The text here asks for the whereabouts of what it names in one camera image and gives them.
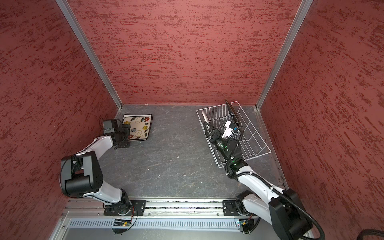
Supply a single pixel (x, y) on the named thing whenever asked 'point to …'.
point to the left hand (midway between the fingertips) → (132, 134)
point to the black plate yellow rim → (233, 113)
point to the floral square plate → (140, 126)
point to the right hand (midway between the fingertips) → (203, 128)
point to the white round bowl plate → (205, 117)
